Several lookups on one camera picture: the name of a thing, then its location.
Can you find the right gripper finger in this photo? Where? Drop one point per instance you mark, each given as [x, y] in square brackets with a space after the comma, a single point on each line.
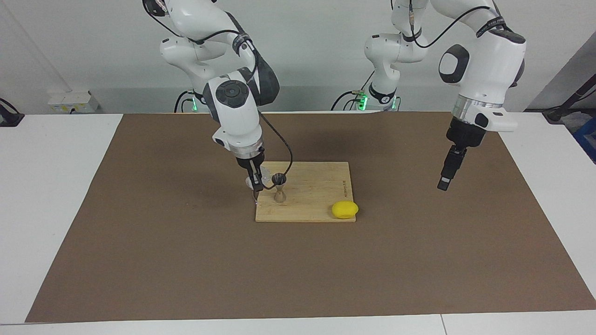
[255, 179]

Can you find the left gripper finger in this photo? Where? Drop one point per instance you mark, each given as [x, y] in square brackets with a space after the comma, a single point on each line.
[451, 167]

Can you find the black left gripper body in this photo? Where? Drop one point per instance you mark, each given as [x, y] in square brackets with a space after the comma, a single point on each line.
[465, 132]

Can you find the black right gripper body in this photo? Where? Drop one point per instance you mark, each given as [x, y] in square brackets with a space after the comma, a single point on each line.
[244, 164]

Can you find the clear glass cup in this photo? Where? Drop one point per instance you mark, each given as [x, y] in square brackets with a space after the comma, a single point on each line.
[266, 176]

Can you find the steel jigger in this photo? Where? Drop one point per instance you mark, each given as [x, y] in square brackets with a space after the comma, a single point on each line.
[280, 196]

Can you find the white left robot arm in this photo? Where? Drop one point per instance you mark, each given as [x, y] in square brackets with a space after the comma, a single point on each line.
[484, 65]

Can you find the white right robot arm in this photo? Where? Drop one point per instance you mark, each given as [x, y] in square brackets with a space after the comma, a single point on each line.
[233, 116]

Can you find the wooden cutting board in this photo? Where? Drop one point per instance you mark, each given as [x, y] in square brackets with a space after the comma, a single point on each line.
[316, 190]

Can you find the yellow lemon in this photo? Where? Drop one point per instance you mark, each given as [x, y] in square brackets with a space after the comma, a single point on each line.
[344, 209]

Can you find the black stand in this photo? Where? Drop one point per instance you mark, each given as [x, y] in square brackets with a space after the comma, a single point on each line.
[558, 113]

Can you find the brown table mat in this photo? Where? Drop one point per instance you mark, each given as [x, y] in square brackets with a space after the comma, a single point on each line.
[186, 270]

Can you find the blue crate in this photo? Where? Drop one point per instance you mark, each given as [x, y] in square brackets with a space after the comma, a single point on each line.
[587, 139]

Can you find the white wall socket box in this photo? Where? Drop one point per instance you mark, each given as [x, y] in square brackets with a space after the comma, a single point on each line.
[70, 100]

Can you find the black clamp mount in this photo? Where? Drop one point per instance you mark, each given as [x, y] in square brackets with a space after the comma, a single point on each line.
[9, 118]

